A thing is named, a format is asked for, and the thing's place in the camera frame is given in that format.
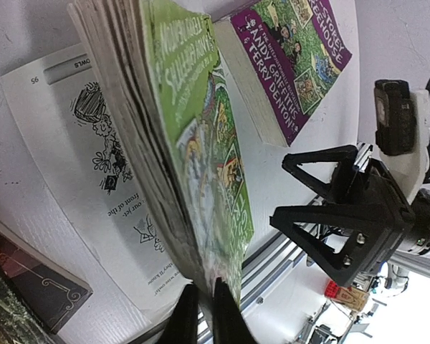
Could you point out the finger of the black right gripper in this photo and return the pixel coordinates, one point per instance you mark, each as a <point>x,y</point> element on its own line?
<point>341,267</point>
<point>329,173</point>

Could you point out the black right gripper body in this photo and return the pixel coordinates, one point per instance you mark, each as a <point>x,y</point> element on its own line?
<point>379,216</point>

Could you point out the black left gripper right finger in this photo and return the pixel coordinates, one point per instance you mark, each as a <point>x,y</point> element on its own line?
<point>228,324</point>

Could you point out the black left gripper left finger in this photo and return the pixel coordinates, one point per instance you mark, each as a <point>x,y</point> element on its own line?
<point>182,325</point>

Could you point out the purple 117-Storey Treehouse book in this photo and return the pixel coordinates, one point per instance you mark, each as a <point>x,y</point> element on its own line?
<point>284,56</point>

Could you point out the green 65-Storey Treehouse book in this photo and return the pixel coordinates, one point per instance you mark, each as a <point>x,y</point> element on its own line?
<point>133,132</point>

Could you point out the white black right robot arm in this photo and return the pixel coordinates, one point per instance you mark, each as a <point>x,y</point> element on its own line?
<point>417,241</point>

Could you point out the dark red black book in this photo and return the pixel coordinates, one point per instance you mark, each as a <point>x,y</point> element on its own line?
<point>53,294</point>

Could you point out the green Alice in Wonderland book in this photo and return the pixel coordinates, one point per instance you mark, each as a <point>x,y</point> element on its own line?
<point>17,323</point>

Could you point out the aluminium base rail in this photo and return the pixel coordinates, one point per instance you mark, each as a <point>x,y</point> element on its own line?
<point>276,259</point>

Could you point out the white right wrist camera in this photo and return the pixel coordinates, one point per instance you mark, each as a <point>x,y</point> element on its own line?
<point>403,133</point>

